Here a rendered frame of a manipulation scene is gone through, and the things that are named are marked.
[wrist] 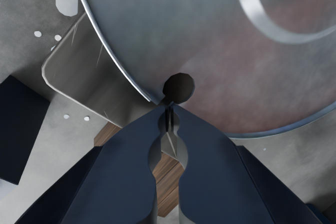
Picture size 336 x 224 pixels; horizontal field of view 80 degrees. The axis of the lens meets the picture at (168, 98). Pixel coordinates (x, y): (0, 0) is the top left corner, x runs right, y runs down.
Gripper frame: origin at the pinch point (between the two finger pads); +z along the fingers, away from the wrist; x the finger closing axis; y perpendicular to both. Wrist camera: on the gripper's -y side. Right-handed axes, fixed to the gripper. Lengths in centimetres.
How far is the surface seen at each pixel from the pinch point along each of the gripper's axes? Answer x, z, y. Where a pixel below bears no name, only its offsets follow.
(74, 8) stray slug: -9.9, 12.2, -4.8
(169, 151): -0.1, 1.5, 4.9
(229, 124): 4.7, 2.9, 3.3
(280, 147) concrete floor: 84, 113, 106
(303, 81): 10.9, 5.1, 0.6
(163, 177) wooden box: -4, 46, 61
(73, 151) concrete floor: -51, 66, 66
